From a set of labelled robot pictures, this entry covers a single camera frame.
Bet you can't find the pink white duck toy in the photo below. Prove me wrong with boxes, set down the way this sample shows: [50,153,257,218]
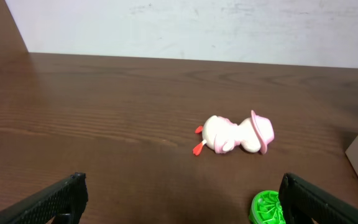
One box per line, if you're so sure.
[193,111,275,156]

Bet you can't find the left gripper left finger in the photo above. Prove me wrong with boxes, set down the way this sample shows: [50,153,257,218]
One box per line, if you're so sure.
[0,172,88,224]

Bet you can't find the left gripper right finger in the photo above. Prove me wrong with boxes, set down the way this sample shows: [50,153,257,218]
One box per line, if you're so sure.
[278,173,358,224]

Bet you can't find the green round plastic toy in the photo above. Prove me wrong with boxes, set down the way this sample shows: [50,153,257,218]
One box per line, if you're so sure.
[249,190,286,224]

